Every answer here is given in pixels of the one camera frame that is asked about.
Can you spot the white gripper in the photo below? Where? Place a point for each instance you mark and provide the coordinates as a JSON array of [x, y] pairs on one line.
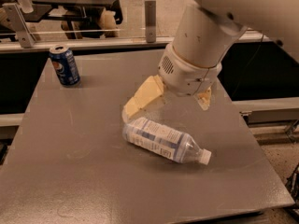
[[187, 75]]

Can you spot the clear plastic water bottle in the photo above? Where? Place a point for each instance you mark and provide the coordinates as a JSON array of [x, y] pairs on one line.
[[167, 142]]

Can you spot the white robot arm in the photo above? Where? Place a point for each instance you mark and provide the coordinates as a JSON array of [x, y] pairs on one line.
[[208, 28]]

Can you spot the seated person in background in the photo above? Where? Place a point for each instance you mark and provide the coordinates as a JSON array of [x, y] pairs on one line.
[[102, 23]]

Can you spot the blue Pepsi soda can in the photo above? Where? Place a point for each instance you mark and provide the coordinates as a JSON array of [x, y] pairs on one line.
[[65, 66]]

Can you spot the black background desk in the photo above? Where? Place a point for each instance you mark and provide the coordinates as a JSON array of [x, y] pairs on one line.
[[42, 9]]

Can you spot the middle metal rail bracket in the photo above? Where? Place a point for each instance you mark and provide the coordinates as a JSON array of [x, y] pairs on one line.
[[150, 21]]

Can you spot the metal rail bracket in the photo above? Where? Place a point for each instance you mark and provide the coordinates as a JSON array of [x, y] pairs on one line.
[[17, 20], [150, 21]]

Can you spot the metal guard rail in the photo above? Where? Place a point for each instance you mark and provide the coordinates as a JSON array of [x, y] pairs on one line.
[[89, 44]]

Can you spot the left metal rail bracket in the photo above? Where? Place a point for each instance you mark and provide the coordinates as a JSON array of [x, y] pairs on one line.
[[17, 20]]

